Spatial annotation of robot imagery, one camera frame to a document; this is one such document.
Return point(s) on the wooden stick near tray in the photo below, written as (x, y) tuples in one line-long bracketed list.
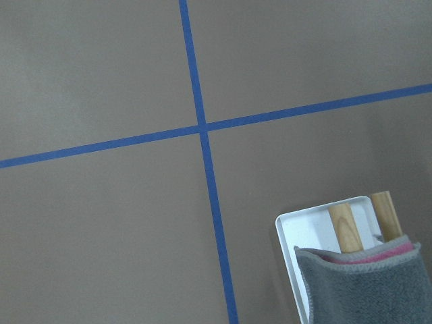
[(345, 228)]

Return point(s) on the white rectangular tray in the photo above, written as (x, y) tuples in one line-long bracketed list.
[(312, 228)]

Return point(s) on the grey microfibre cloth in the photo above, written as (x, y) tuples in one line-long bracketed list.
[(385, 284)]

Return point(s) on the wooden stick outer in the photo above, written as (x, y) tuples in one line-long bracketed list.
[(386, 215)]

